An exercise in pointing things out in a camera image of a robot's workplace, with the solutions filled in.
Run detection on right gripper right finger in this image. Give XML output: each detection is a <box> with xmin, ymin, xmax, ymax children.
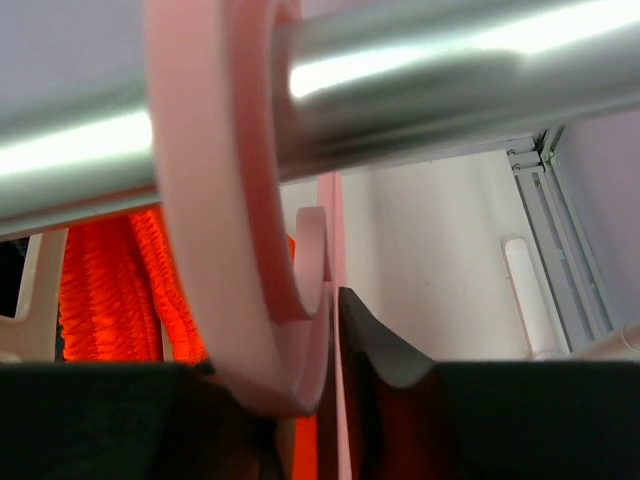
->
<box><xmin>339</xmin><ymin>287</ymin><xmax>639</xmax><ymax>479</ymax></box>

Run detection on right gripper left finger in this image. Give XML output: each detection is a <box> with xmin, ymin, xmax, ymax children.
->
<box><xmin>1</xmin><ymin>363</ymin><xmax>285</xmax><ymax>479</ymax></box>

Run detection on beige hanger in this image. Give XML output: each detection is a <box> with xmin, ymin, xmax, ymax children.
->
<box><xmin>1</xmin><ymin>230</ymin><xmax>67</xmax><ymax>364</ymax></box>

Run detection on orange shorts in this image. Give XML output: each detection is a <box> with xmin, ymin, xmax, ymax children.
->
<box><xmin>59</xmin><ymin>208</ymin><xmax>208</xmax><ymax>364</ymax></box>

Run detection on pink plastic hanger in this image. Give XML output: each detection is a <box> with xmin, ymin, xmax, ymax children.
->
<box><xmin>145</xmin><ymin>1</ymin><xmax>349</xmax><ymax>479</ymax></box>

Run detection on metal clothes rack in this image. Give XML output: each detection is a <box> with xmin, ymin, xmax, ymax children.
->
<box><xmin>0</xmin><ymin>0</ymin><xmax>640</xmax><ymax>361</ymax></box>

